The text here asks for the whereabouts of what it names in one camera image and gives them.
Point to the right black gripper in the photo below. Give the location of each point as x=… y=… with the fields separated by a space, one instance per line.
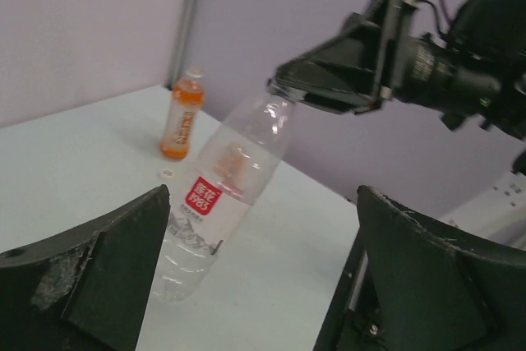
x=358 y=71

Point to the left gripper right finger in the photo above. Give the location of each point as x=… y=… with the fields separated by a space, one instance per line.
x=412 y=282

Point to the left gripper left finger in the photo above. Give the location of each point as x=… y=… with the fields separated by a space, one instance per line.
x=86 y=288

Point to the clear water bottle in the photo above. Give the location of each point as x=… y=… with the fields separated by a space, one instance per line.
x=212 y=197

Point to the white bottle cap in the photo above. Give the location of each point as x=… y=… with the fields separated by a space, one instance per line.
x=166 y=173

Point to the large orange tea bottle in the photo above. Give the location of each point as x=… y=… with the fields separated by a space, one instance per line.
x=187 y=98

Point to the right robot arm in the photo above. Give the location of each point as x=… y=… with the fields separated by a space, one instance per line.
x=431 y=119

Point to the left aluminium frame post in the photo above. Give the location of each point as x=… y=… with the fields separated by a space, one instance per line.
x=185 y=21

